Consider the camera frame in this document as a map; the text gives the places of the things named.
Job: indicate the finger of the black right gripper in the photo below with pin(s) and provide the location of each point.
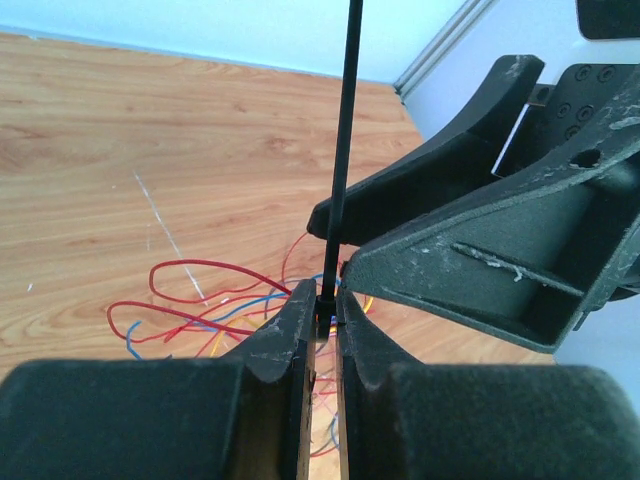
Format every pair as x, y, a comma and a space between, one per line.
521, 260

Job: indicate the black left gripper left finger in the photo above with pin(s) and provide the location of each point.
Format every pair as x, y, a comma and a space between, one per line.
244, 415

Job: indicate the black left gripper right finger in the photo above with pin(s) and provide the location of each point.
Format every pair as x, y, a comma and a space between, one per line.
400, 418

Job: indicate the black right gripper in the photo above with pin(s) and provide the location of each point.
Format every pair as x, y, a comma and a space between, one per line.
584, 126

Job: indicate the black zip tie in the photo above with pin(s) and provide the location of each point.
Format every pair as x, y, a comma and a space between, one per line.
325, 307

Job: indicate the aluminium frame post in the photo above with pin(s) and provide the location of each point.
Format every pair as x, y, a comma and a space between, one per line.
447, 37

